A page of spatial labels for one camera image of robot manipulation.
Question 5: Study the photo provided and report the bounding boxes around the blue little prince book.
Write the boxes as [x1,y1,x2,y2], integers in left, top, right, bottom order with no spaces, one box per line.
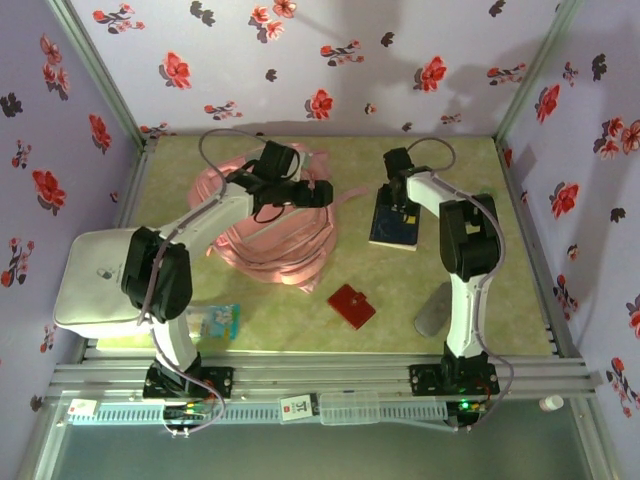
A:
[368,196,422,254]

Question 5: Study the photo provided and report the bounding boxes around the pink school backpack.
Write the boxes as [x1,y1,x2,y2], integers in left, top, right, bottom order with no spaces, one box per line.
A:
[187,141,369,296]

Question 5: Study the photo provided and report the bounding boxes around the grey pencil case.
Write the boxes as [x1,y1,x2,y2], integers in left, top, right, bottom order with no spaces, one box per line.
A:
[413,281,454,339]

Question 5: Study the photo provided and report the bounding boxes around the red wallet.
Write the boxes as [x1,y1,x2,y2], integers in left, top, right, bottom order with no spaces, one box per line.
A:
[327,283,377,332]

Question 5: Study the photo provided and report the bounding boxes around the light blue printed packet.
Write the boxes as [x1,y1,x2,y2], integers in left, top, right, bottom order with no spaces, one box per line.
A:
[186,303,243,343]

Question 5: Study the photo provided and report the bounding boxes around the clear plastic box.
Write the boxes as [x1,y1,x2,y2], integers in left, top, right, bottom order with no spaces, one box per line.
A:
[318,390,380,427]

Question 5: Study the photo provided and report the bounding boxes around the white card with red mark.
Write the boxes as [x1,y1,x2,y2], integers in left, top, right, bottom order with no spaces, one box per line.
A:
[278,393,322,424]

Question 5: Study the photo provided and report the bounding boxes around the small white red box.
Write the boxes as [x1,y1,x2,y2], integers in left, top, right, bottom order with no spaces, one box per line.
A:
[67,398,100,421]

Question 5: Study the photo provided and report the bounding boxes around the thin black left gripper cable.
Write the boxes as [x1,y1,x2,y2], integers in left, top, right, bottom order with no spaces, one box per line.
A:
[253,201,287,226]

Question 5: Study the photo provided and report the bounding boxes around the lilac left arm cable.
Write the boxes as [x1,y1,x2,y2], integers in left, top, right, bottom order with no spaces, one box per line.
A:
[137,128,274,439]

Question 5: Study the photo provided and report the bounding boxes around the aluminium side rail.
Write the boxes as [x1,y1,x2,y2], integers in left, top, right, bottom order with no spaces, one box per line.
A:
[494,139,587,359]
[113,138,158,232]

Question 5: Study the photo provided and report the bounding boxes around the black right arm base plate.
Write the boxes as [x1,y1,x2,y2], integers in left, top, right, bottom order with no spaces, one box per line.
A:
[408,362,501,400]

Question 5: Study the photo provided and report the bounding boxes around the long aluminium base rail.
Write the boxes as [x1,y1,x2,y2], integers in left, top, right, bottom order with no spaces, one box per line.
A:
[47,349,604,402]

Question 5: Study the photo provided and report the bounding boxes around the aluminium corner post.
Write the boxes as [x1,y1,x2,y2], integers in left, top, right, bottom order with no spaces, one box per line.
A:
[47,0,152,152]
[493,0,587,145]

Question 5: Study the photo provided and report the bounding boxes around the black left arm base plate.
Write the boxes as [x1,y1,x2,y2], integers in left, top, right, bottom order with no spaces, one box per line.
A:
[142,363,235,402]

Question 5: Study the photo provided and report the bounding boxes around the white slotted cable duct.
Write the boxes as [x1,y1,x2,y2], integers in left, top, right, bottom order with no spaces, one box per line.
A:
[66,399,450,427]

